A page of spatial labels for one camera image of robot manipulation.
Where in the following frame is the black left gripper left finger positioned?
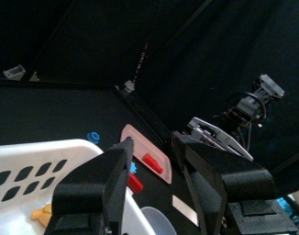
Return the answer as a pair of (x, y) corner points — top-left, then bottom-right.
(44, 136), (135, 235)

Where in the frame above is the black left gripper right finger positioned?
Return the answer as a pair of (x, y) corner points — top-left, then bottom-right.
(171, 131), (278, 235)

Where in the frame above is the red toy block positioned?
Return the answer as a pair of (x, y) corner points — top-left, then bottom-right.
(127, 173), (144, 195)
(141, 153), (164, 174)

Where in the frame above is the yellow toy food piece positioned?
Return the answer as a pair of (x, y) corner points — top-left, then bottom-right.
(31, 204), (53, 228)

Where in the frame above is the white tape strip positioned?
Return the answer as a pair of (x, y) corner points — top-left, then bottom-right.
(172, 195), (200, 228)

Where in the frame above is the blue plastic item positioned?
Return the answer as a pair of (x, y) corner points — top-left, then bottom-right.
(276, 196), (299, 228)

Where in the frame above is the white plastic laundry basket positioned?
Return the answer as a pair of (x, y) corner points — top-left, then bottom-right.
(0, 139), (157, 235)

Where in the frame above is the small blue plastic ring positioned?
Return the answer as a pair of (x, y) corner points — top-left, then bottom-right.
(85, 131), (101, 145)

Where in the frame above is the black aluminium frame rail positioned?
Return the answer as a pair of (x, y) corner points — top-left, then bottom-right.
(112, 85), (175, 151)
(0, 76), (116, 90)

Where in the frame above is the grey frame bracket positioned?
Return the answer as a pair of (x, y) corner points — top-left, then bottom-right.
(3, 64), (27, 81)
(123, 80), (137, 94)

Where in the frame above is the thin tension cable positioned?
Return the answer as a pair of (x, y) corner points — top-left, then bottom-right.
(132, 40), (149, 84)

